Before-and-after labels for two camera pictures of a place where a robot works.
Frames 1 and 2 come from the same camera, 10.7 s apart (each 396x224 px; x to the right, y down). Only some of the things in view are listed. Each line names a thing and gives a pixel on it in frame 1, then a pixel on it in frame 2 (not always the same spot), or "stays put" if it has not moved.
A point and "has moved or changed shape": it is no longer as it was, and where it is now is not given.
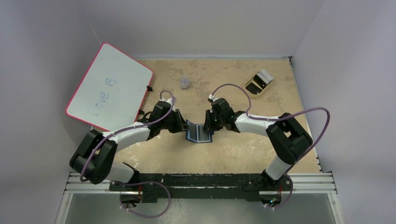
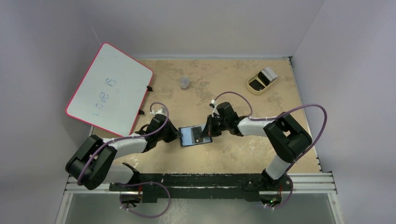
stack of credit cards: (263, 78) to (270, 73)
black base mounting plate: (204, 187) stays put
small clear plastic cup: (184, 82) stays put
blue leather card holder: (196, 134) has moved or changed shape
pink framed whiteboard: (110, 95) stays put
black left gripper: (180, 124) to (174, 134)
